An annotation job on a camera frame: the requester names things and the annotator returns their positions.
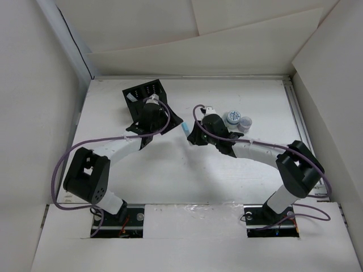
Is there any blue patterned tape roll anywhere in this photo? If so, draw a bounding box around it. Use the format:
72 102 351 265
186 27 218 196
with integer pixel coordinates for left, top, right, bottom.
223 110 242 130

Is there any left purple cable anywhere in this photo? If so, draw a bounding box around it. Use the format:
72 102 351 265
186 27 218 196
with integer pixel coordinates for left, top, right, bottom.
53 97 171 237

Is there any black slotted organizer box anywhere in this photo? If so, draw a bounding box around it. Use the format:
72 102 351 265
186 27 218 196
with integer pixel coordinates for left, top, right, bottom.
122 79 167 121

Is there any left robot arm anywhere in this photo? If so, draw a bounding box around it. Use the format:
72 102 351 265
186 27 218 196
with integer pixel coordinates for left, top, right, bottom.
63 101 183 225

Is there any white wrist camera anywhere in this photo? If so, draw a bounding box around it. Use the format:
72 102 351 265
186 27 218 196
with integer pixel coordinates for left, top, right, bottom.
201 106 217 116
143 94 159 104

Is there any purple cable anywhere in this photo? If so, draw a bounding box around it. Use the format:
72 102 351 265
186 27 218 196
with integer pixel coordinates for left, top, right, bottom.
53 97 171 237
192 104 332 231

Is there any orange grey highlighter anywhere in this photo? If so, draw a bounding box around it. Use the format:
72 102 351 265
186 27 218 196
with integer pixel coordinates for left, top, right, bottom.
126 93 137 102

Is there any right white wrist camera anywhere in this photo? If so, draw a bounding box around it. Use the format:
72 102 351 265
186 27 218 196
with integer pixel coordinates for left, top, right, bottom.
201 106 217 116

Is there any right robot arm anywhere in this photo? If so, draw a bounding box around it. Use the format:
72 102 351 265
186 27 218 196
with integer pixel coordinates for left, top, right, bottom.
187 113 325 223

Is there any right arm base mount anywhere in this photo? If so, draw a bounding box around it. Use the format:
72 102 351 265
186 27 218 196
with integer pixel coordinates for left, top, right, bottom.
240 204 299 238

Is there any blue highlighter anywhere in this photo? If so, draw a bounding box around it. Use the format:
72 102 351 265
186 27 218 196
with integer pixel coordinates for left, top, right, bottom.
181 122 191 137

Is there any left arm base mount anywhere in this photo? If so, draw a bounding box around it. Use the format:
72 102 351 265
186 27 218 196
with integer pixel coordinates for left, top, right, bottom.
90 205 145 239

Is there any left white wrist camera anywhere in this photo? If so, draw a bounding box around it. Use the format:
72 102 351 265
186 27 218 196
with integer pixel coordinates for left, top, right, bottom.
143 94 159 104

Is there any white foam board backdrop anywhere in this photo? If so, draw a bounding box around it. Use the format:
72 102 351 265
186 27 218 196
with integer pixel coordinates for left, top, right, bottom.
88 8 322 75

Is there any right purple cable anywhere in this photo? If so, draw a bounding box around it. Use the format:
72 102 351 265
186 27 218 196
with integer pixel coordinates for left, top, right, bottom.
192 104 332 231

